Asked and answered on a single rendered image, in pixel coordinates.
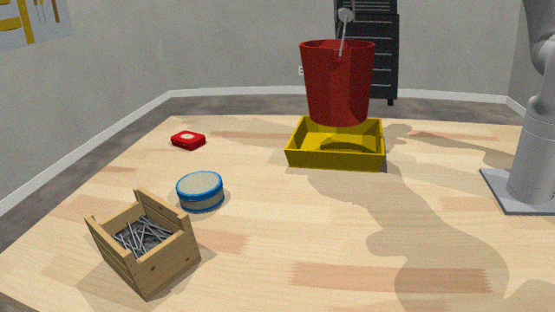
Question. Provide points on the yellow shallow tray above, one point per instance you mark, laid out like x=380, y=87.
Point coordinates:
x=363, y=141

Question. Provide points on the wooden crate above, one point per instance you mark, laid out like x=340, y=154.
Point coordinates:
x=163, y=261

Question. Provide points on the round tin with blue rim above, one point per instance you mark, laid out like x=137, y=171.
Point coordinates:
x=200, y=192

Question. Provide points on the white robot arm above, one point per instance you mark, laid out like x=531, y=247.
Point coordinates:
x=532, y=177

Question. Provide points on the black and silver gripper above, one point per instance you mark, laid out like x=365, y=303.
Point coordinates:
x=352, y=8

